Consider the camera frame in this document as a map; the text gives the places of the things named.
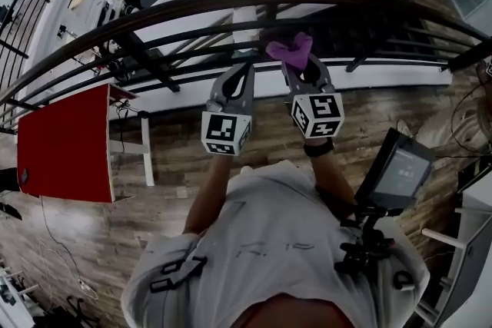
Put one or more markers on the white power strip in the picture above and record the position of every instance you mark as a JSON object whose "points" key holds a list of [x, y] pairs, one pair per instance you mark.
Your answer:
{"points": [[88, 290]]}

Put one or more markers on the dark curved handrail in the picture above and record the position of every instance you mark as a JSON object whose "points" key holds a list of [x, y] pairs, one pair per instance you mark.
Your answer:
{"points": [[192, 4]]}

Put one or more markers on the person's left forearm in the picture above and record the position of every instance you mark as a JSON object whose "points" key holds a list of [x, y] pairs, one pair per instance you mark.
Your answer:
{"points": [[207, 196]]}

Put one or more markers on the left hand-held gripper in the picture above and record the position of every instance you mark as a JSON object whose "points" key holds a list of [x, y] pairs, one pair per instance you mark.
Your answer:
{"points": [[225, 132]]}

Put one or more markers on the purple cloth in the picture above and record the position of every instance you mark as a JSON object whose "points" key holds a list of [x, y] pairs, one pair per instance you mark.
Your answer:
{"points": [[292, 52]]}

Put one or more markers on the red-topped white-legged table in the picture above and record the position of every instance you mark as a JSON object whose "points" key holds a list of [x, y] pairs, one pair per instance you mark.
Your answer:
{"points": [[61, 150]]}

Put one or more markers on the black wristwatch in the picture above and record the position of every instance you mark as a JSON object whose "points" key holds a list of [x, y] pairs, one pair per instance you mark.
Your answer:
{"points": [[318, 149]]}

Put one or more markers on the white metal rack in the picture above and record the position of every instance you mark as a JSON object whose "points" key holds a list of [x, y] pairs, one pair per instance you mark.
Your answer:
{"points": [[473, 261]]}

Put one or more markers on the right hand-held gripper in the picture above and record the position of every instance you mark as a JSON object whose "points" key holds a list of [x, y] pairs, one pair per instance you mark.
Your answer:
{"points": [[317, 115]]}

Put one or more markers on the person's right forearm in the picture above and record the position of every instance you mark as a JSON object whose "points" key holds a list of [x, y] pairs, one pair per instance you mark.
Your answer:
{"points": [[330, 176]]}

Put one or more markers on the person's white t-shirt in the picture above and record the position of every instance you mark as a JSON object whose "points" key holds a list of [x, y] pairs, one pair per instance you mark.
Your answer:
{"points": [[269, 211]]}

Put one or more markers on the small dark phone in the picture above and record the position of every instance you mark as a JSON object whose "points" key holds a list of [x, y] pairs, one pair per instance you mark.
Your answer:
{"points": [[25, 176]]}

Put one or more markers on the black chest-mounted monitor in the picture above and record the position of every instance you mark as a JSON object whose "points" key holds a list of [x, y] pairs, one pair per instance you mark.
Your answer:
{"points": [[403, 169]]}

